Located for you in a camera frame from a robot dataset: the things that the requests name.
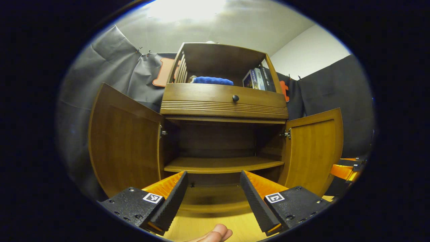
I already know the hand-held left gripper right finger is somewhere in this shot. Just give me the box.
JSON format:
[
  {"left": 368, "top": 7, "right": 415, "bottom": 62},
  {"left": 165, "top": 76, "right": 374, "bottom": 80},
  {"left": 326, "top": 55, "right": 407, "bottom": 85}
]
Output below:
[{"left": 240, "top": 170, "right": 333, "bottom": 237}]

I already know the blue folded towel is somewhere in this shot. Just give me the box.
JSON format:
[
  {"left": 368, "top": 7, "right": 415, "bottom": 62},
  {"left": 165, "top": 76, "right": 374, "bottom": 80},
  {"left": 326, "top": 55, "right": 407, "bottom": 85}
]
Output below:
[{"left": 193, "top": 76, "right": 234, "bottom": 86}]

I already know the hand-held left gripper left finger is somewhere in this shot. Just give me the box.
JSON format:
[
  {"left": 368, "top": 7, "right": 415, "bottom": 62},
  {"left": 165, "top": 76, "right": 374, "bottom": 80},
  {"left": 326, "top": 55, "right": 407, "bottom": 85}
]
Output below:
[{"left": 100, "top": 171, "right": 189, "bottom": 236}]

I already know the blue book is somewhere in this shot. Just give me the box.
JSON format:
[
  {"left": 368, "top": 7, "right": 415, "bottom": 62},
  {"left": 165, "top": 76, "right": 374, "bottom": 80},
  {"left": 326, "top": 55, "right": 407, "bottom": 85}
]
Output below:
[{"left": 243, "top": 70, "right": 258, "bottom": 89}]

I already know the wooden shoe cabinet door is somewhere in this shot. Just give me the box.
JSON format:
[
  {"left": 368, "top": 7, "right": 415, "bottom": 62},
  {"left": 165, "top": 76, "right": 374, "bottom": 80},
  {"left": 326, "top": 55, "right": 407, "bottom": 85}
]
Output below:
[
  {"left": 88, "top": 83, "right": 166, "bottom": 198},
  {"left": 278, "top": 108, "right": 344, "bottom": 197}
]

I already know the black backdrop cloth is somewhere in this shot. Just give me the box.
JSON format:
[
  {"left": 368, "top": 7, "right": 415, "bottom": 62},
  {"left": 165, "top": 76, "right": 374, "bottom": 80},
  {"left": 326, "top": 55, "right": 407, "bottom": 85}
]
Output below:
[{"left": 57, "top": 25, "right": 375, "bottom": 199}]

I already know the wooden cabinet drawer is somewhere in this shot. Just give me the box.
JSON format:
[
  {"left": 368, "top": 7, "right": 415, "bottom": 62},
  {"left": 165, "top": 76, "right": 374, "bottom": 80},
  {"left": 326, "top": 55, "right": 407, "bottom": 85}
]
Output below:
[{"left": 161, "top": 83, "right": 288, "bottom": 110}]

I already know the wooden double-door shoe cabinet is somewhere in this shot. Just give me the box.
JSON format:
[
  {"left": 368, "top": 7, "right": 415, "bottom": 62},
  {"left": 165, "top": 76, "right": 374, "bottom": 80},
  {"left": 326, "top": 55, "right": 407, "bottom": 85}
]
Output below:
[{"left": 88, "top": 42, "right": 344, "bottom": 215}]

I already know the grey book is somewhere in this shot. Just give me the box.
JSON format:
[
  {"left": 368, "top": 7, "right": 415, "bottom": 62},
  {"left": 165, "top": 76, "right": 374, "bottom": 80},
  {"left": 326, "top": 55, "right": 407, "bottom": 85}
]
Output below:
[{"left": 254, "top": 68, "right": 267, "bottom": 90}]

